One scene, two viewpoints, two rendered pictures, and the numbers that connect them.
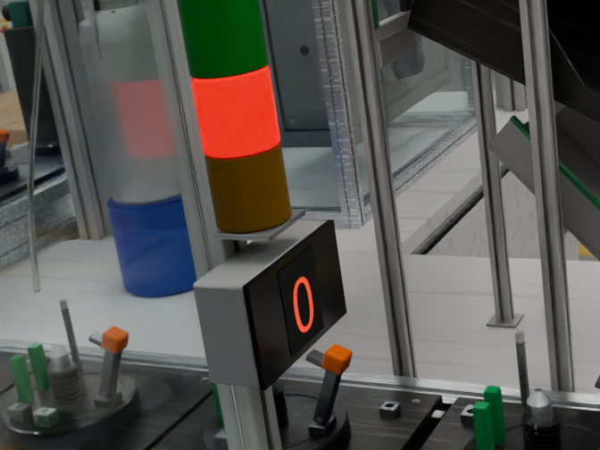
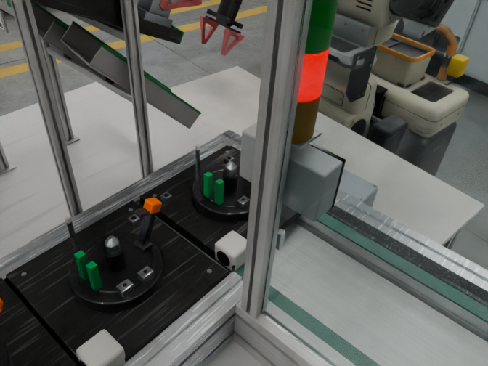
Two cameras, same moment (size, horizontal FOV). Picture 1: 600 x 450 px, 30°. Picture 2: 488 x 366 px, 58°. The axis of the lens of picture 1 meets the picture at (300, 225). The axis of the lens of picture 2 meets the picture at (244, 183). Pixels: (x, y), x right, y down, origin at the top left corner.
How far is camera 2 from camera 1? 0.82 m
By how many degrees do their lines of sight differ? 72
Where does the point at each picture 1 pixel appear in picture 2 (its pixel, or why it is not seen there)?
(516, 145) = (107, 60)
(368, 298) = not seen: outside the picture
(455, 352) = (11, 194)
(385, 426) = not seen: hidden behind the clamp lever
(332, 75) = not seen: outside the picture
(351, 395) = (98, 230)
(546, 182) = (141, 74)
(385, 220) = (59, 129)
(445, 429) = (166, 209)
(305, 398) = (100, 245)
